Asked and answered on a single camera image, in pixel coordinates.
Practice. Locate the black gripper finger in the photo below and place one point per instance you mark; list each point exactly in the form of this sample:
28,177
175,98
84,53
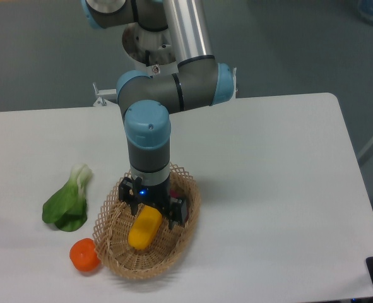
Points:
129,193
177,212

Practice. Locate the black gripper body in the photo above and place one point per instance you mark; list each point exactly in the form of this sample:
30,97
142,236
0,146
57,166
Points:
157,196

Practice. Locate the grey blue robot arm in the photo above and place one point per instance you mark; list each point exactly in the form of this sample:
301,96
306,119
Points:
146,102

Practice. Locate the red fruit in basket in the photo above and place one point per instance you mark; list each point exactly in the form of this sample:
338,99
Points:
175,193

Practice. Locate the woven wicker basket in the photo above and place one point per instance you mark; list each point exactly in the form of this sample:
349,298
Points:
115,221

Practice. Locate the green bok choy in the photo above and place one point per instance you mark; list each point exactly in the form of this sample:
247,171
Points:
67,207

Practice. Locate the orange persimmon fruit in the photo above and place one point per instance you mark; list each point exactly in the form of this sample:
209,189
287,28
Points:
83,255

